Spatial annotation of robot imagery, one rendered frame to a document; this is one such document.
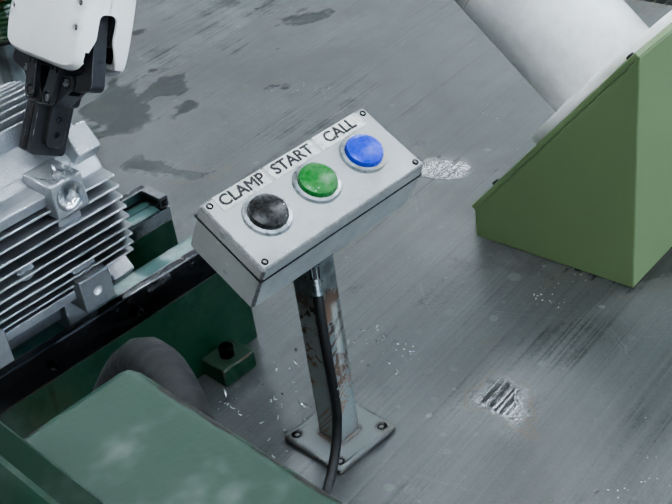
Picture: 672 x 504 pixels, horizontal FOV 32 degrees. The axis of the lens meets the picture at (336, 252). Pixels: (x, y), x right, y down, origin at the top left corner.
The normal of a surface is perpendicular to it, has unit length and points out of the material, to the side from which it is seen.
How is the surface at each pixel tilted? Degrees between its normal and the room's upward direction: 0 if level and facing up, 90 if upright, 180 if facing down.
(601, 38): 49
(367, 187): 28
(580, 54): 65
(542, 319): 0
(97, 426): 0
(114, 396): 0
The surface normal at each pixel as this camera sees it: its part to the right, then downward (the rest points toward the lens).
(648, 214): 0.77, 0.29
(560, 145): -0.64, 0.50
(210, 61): -0.12, -0.82
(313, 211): 0.22, -0.57
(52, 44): -0.66, 0.11
